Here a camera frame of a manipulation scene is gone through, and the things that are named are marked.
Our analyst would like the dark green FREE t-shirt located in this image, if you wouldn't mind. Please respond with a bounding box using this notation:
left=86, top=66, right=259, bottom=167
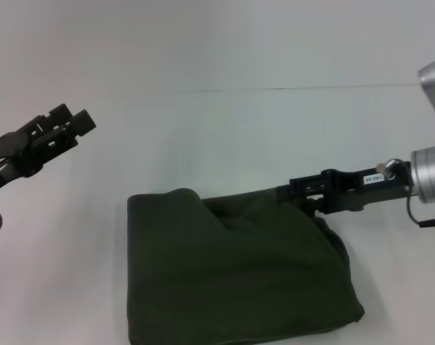
left=126, top=185, right=366, bottom=342

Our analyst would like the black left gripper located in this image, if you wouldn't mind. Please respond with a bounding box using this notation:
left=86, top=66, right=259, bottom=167
left=0, top=103, right=97, bottom=197

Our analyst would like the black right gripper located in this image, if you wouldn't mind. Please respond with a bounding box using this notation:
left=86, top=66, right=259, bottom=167
left=276, top=167, right=415, bottom=216

